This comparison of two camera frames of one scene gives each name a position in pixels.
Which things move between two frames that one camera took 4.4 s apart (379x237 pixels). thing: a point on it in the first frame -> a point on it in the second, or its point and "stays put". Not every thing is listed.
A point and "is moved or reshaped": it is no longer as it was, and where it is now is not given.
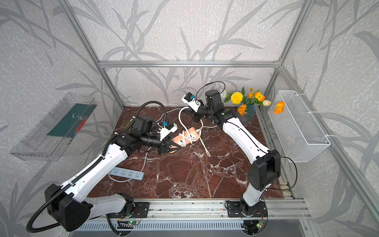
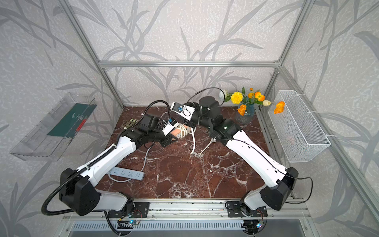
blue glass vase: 248,114 stays put
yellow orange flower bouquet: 245,98 stays put
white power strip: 189,98 -> 186,111
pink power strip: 185,138 is moved or reshaped
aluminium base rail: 276,209 stays put
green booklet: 70,121 stays put
